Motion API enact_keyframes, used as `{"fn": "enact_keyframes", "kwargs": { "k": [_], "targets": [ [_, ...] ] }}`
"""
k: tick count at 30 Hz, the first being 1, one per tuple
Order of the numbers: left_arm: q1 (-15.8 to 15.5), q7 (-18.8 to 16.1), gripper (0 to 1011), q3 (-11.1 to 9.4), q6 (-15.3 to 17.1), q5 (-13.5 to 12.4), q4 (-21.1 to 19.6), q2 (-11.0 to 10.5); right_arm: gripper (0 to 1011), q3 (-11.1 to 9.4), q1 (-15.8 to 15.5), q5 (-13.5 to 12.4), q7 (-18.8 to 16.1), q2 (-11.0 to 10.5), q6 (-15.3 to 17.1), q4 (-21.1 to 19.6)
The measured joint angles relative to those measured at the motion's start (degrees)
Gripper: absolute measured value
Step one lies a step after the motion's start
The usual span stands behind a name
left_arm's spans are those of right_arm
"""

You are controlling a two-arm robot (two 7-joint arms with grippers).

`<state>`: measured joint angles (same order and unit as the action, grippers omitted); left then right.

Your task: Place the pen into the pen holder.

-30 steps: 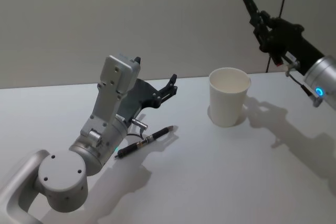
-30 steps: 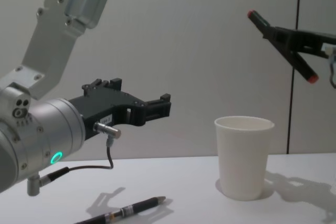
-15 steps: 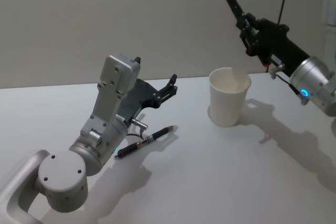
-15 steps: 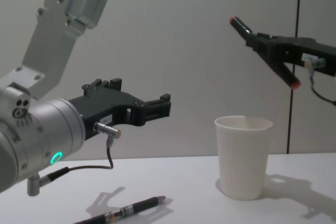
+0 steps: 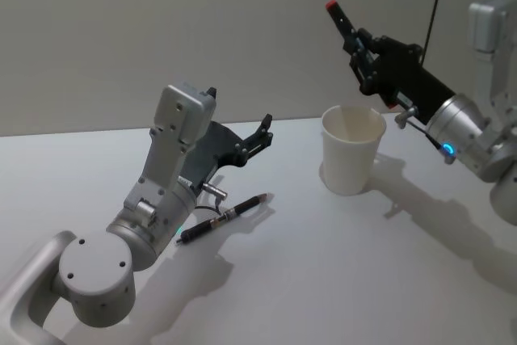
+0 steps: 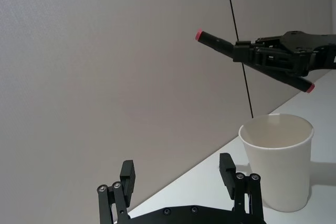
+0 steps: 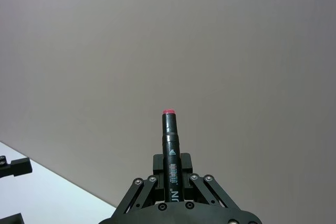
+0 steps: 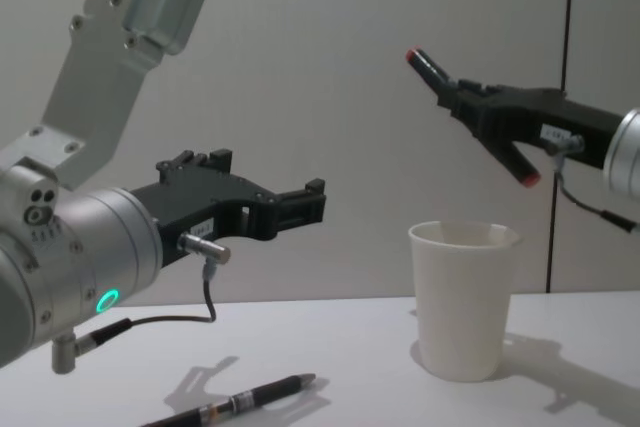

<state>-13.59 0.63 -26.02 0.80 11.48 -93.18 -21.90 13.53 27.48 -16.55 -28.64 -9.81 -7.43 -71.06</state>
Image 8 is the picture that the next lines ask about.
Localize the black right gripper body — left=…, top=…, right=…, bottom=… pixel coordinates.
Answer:
left=471, top=86, right=625, bottom=169

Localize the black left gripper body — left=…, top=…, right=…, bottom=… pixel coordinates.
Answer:
left=130, top=170, right=277, bottom=269

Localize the black marker with red ends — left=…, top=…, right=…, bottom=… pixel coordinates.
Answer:
left=404, top=46, right=543, bottom=189

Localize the white paper cup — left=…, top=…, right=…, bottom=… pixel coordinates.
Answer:
left=407, top=220, right=524, bottom=382

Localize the black ballpoint pen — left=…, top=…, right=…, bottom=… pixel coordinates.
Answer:
left=139, top=372, right=318, bottom=427

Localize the dark right gripper cable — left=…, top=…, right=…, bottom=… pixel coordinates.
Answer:
left=543, top=134, right=640, bottom=237

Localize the dark gripper cable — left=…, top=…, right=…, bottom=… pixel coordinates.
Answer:
left=52, top=231, right=232, bottom=374
left=543, top=134, right=640, bottom=237

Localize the dark left gripper cable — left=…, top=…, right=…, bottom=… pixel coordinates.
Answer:
left=52, top=231, right=232, bottom=374

